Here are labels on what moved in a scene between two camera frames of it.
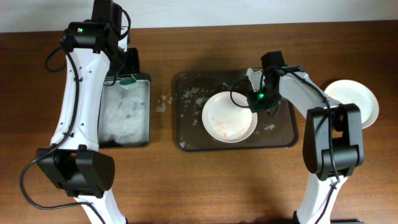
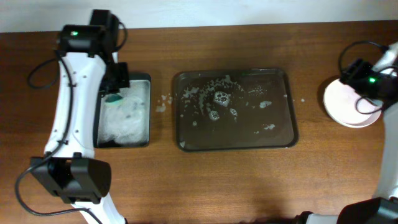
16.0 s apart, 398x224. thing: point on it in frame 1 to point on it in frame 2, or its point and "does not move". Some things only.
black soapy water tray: [124, 119] does not move
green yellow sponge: [129, 83] to [114, 99]
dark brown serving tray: [212, 114] does not move
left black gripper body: [132, 62] to [115, 82]
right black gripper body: [258, 101] to [351, 72]
